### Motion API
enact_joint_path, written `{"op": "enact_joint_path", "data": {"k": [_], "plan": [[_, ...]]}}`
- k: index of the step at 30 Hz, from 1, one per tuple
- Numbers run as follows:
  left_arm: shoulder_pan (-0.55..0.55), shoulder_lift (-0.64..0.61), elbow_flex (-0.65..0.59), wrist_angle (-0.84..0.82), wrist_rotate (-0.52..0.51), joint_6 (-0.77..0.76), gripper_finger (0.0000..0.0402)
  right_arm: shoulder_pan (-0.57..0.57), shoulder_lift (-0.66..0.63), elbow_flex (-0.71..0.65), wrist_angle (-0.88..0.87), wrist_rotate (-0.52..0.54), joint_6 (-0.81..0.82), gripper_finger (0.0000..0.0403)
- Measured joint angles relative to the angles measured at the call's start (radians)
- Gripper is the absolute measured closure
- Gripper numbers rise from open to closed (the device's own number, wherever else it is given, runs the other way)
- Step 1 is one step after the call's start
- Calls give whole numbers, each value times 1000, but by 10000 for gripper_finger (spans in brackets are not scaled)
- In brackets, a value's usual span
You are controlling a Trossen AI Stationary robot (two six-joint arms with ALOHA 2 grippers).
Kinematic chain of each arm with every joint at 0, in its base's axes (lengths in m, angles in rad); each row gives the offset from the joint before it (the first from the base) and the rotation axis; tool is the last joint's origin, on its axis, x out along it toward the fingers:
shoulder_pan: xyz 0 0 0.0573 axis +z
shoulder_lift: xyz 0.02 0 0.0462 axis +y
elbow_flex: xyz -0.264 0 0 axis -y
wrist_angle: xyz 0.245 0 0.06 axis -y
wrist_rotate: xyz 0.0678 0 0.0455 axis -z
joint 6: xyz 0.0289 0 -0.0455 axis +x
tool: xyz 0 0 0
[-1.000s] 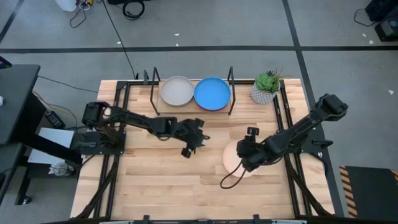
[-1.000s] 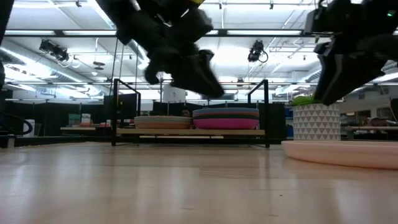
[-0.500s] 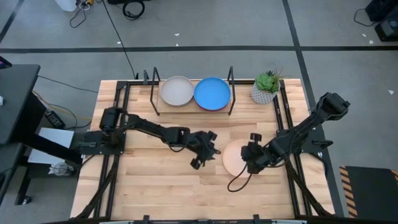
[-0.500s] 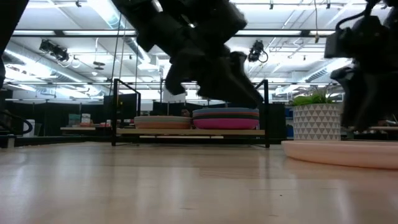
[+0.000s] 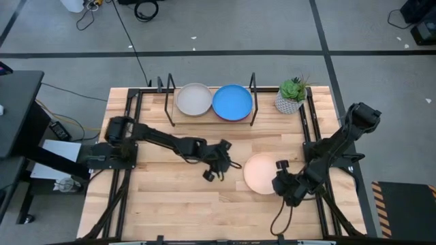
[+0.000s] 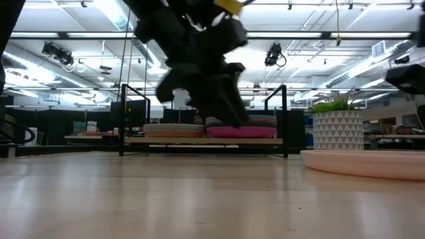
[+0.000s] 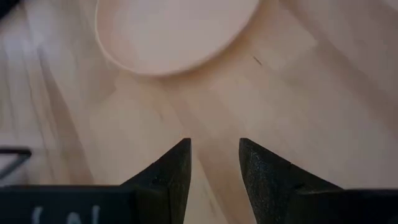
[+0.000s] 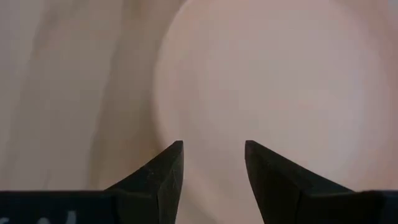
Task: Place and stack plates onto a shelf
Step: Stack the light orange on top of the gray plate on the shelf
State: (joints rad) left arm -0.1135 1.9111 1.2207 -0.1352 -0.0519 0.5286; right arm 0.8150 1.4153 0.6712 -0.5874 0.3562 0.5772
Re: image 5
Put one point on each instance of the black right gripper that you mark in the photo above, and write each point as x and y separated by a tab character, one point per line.
291	185

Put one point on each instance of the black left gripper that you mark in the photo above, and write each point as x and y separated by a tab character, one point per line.
218	156

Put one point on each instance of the pale peach plate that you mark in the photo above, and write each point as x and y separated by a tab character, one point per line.
259	173

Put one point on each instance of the bright blue plate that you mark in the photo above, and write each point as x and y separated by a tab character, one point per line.
232	102

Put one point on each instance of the grey plate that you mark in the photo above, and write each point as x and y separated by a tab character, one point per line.
194	99

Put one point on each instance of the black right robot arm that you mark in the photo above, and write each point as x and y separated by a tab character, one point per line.
335	143

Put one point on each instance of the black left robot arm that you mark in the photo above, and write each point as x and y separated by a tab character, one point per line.
160	137

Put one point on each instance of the succulent in white pot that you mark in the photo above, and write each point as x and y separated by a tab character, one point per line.
291	97

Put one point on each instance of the black mat with hazard stripes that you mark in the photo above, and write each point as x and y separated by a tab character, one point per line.
408	207

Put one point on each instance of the clear plastic bottle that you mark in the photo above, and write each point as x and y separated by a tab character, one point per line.
66	184

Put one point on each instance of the white board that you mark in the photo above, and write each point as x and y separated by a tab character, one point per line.
58	153

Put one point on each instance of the black power adapter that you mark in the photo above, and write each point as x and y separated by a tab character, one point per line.
60	131

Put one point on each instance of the black case with grey top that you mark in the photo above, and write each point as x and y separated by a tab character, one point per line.
425	32

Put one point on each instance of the black desk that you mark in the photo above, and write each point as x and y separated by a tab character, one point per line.
17	109

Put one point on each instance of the white container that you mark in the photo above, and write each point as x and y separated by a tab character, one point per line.
72	5

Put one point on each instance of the black equipment box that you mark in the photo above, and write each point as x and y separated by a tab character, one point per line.
420	10

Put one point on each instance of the blue object on desk edge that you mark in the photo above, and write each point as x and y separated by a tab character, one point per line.
4	69

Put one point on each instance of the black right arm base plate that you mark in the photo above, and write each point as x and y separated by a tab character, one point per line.
352	158

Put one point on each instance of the black aluminium table frame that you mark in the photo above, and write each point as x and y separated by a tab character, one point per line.
120	221

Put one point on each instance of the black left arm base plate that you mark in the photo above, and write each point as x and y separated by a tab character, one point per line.
98	158

